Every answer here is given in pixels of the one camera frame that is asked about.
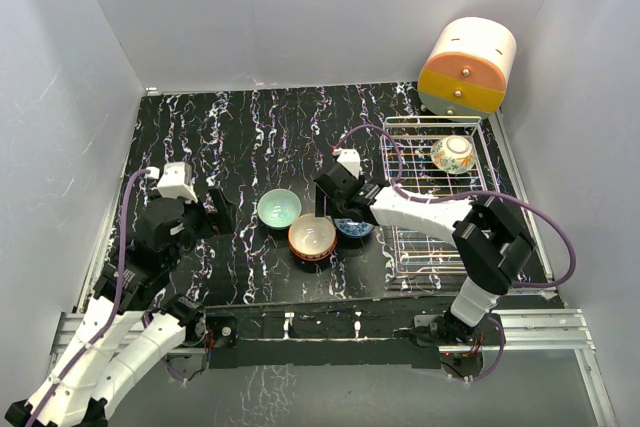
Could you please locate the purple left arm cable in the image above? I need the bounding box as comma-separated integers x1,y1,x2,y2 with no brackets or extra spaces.
19,167,161,423

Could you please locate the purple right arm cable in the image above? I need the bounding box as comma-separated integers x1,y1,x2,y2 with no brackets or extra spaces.
332,124,577,383

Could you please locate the floral cream bowl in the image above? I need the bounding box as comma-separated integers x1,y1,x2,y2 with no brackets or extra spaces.
430,135,476,175

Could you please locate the round pastel drawer cabinet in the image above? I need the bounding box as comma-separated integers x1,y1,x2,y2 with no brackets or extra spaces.
417,17,517,119

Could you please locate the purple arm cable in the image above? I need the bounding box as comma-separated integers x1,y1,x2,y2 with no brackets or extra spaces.
19,167,161,423
332,124,577,383

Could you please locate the black marble table mat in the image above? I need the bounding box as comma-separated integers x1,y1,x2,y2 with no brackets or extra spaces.
79,80,565,308

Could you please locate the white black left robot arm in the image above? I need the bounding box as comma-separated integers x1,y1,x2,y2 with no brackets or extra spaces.
5,187,237,426

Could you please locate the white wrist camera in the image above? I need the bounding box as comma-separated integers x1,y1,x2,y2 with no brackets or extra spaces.
156,162,198,202
332,148,362,179

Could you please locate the white wire dish rack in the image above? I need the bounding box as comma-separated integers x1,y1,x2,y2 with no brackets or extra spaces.
381,116,510,283

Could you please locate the blue white patterned bowl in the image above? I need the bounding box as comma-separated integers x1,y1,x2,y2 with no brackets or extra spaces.
334,218,375,238

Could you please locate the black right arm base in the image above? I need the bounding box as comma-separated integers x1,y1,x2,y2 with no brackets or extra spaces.
393,312,506,356

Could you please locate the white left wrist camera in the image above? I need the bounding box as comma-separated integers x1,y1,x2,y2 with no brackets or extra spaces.
156,162,198,202

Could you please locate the celadon green bowl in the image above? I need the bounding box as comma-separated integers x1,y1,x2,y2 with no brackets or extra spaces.
257,189,302,230

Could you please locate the white bowl black striped outside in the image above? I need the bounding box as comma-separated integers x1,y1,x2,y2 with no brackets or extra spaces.
288,213,337,260

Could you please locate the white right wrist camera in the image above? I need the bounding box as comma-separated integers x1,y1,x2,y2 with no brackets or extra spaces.
332,148,362,179

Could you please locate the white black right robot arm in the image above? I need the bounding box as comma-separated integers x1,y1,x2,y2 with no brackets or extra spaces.
314,165,536,344

